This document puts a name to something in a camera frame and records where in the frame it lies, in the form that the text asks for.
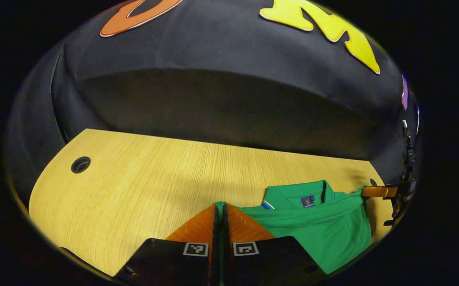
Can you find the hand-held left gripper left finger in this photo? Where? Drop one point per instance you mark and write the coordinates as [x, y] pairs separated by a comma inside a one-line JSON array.
[[174, 262]]

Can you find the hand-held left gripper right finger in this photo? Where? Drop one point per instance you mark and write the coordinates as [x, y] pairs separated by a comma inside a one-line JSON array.
[[269, 262]]

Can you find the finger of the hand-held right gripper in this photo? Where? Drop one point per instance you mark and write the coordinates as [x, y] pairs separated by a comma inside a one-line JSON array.
[[378, 192]]

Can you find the green T-shirt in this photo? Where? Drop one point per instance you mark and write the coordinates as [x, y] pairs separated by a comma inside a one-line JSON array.
[[324, 234]]

